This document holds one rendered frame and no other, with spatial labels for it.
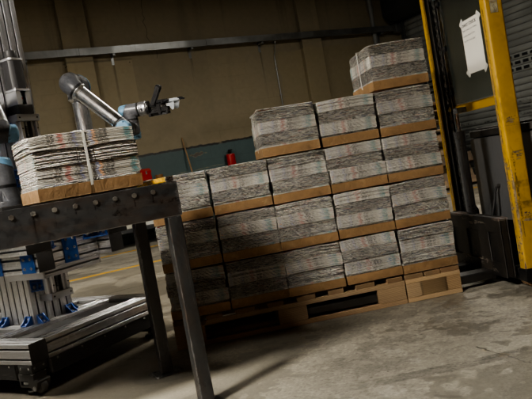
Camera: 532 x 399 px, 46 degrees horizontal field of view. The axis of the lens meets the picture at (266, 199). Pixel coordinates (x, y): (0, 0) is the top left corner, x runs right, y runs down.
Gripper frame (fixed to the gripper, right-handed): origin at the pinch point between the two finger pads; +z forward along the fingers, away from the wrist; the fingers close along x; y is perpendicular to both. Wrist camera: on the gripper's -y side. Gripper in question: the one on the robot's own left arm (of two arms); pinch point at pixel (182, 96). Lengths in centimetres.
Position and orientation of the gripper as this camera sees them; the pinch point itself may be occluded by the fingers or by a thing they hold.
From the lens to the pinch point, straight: 338.8
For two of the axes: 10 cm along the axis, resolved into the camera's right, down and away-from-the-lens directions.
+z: 9.8, -1.7, -0.9
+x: -0.6, 2.0, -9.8
